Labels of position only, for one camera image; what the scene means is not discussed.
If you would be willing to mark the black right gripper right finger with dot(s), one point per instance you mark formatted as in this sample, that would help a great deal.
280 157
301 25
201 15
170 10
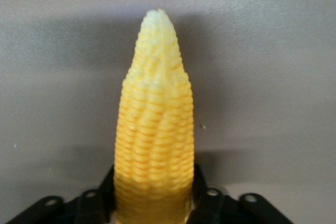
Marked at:
223 208

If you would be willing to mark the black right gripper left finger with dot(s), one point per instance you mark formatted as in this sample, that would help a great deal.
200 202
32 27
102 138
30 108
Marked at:
86 205

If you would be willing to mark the yellow corn cob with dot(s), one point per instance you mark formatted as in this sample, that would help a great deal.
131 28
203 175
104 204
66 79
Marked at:
155 140

